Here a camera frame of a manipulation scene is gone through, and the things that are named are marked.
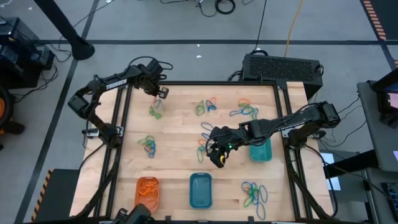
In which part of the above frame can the dark grey desk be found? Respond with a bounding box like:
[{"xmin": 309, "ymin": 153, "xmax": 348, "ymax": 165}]
[{"xmin": 362, "ymin": 167, "xmax": 398, "ymax": 224}]

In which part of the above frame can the dark teal plastic basket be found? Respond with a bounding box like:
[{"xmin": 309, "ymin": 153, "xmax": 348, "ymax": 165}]
[{"xmin": 188, "ymin": 172, "xmax": 213, "ymax": 210}]

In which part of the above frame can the black orange mobile base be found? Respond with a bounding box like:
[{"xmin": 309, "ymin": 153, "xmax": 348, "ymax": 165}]
[{"xmin": 0, "ymin": 86, "xmax": 26, "ymax": 152}]

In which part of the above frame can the yellow cable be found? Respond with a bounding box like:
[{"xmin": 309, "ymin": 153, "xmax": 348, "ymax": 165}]
[{"xmin": 284, "ymin": 0, "xmax": 305, "ymax": 58}]

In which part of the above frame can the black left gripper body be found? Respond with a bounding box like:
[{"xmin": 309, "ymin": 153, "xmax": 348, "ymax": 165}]
[{"xmin": 135, "ymin": 58, "xmax": 165, "ymax": 96}]

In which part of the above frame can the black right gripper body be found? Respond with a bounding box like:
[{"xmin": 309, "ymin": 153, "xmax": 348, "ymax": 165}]
[{"xmin": 217, "ymin": 126, "xmax": 246, "ymax": 153}]

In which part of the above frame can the black keyboard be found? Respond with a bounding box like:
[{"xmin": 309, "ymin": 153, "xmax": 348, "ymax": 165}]
[{"xmin": 381, "ymin": 181, "xmax": 398, "ymax": 216}]

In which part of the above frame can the black desk foot bar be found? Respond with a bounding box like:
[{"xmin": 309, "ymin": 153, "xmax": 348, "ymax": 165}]
[{"xmin": 322, "ymin": 149, "xmax": 379, "ymax": 179}]

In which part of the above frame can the black power cable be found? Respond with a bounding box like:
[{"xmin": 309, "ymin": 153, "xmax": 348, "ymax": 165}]
[{"xmin": 250, "ymin": 0, "xmax": 269, "ymax": 56}]

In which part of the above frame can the black metal table frame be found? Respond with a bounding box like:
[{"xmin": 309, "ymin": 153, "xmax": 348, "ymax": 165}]
[{"xmin": 74, "ymin": 70, "xmax": 335, "ymax": 224}]

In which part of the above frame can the black bulky object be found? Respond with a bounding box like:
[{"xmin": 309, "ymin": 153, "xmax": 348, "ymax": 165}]
[{"xmin": 113, "ymin": 203, "xmax": 155, "ymax": 224}]

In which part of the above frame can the black hazard-striped floor mat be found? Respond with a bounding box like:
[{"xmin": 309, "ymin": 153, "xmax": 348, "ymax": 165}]
[
  {"xmin": 30, "ymin": 167, "xmax": 81, "ymax": 223},
  {"xmin": 359, "ymin": 0, "xmax": 398, "ymax": 42}
]

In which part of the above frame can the black pole with round base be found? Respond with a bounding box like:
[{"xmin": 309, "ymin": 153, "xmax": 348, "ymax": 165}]
[{"xmin": 32, "ymin": 0, "xmax": 96, "ymax": 62}]

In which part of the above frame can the black computer case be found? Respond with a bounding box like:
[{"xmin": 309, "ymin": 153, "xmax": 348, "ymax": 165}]
[{"xmin": 241, "ymin": 53, "xmax": 324, "ymax": 101}]

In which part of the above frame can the black equipment cart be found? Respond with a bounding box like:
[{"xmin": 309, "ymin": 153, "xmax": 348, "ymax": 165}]
[{"xmin": 0, "ymin": 16, "xmax": 56, "ymax": 90}]

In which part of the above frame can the coiled black cable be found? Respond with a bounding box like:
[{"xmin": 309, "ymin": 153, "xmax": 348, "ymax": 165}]
[{"xmin": 195, "ymin": 0, "xmax": 237, "ymax": 18}]

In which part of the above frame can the light teal plastic basket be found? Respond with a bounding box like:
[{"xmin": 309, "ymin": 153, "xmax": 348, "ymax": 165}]
[{"xmin": 248, "ymin": 138, "xmax": 273, "ymax": 163}]

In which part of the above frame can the black monitor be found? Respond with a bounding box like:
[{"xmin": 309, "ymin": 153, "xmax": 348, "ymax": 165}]
[{"xmin": 371, "ymin": 67, "xmax": 398, "ymax": 129}]

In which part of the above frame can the orange plastic basket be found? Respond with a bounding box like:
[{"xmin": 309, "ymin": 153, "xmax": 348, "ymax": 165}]
[{"xmin": 134, "ymin": 176, "xmax": 160, "ymax": 215}]

